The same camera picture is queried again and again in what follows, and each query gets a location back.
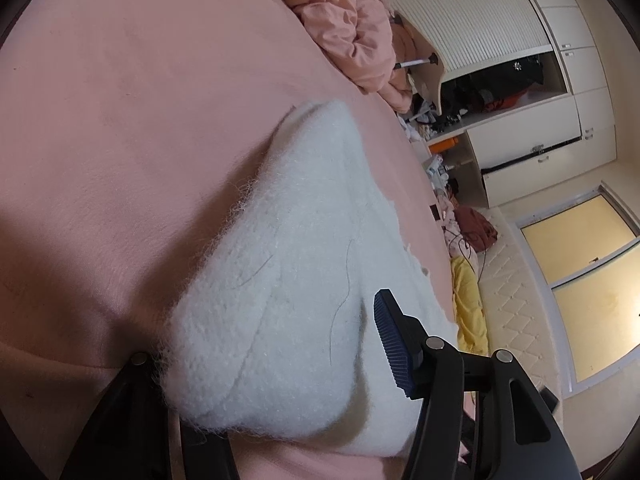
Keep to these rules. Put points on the pink bed sheet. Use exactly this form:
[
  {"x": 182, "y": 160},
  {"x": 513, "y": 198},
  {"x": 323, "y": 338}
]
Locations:
[{"x": 125, "y": 150}]

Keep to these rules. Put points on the white fuzzy sweater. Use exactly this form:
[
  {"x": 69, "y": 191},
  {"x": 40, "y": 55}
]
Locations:
[{"x": 300, "y": 280}]

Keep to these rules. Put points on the orange bottle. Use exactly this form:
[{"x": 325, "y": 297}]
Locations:
[{"x": 442, "y": 144}]

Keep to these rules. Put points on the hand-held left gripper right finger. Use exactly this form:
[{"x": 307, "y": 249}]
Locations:
[{"x": 395, "y": 345}]

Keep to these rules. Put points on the dark clothes in wardrobe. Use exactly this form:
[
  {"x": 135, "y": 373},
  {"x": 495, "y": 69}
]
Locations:
[{"x": 492, "y": 87}]

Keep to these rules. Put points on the yellow cloth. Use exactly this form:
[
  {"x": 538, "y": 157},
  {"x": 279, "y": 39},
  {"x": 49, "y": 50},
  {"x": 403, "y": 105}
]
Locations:
[{"x": 469, "y": 310}]

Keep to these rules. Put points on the white louvered wardrobe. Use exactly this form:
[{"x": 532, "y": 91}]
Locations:
[{"x": 505, "y": 75}]

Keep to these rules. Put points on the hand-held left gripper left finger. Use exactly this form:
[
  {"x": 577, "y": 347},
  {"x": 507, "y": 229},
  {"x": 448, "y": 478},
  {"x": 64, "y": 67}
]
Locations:
[{"x": 125, "y": 400}]

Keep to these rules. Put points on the crumpled pink blanket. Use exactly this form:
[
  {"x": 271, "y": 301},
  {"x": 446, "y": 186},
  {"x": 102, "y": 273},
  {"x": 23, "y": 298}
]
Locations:
[{"x": 345, "y": 25}]

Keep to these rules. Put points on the dark red bag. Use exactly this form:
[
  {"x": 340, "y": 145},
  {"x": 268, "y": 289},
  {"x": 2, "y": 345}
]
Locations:
[{"x": 475, "y": 227}]

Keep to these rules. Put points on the window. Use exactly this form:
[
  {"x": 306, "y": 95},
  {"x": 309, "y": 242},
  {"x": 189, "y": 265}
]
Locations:
[{"x": 590, "y": 280}]

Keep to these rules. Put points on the white quilted mattress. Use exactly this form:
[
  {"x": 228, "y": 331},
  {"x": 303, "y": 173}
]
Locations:
[{"x": 520, "y": 300}]

